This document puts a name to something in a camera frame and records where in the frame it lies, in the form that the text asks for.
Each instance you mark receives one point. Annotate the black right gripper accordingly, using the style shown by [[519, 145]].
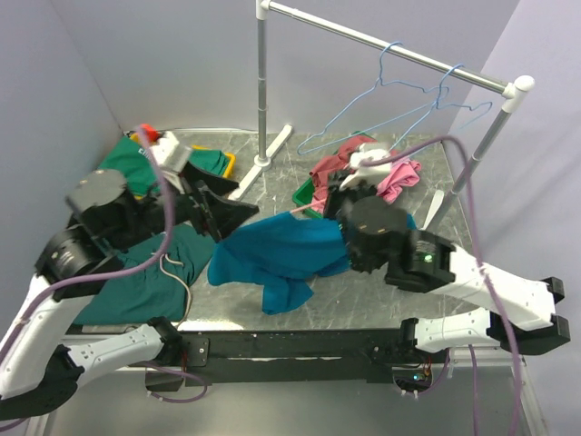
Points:
[[334, 193]]

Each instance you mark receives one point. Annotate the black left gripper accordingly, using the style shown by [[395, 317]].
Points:
[[221, 215]]

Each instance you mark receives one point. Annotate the pink wire hanger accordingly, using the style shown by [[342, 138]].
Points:
[[312, 208]]

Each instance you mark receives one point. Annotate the teal blue t shirt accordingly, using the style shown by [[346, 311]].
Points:
[[280, 253]]

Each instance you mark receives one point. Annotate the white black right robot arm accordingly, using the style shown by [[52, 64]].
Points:
[[430, 264]]

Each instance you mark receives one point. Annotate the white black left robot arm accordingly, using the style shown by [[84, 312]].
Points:
[[39, 373]]

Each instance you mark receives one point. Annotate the pink t shirt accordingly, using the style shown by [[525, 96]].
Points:
[[404, 173]]

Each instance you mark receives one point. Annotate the maroon t shirt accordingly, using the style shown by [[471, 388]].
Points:
[[327, 165]]

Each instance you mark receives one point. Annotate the green printed t shirt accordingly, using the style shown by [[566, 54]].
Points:
[[115, 160]]

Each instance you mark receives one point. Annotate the green plastic tray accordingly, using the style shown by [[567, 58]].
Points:
[[304, 194]]

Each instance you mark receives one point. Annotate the yellow plastic tray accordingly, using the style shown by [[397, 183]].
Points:
[[136, 164]]

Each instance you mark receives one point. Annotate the dark green shorts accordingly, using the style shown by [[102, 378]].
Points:
[[162, 289]]

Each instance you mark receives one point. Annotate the silver white clothes rack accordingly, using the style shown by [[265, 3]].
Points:
[[513, 93]]

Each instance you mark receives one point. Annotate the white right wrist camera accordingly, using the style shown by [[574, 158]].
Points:
[[362, 165]]

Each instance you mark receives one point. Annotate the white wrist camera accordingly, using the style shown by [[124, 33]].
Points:
[[169, 153], [362, 165]]

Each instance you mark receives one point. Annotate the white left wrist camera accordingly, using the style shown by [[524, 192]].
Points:
[[169, 153]]

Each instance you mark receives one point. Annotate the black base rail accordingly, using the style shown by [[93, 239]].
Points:
[[297, 356]]

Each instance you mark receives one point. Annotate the blue wire hanger right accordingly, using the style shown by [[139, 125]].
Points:
[[441, 103]]

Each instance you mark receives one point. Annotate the blue wire hanger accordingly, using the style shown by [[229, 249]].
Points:
[[441, 103], [379, 83]]

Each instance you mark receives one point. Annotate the blue wire hanger middle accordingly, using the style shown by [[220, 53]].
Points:
[[379, 83]]

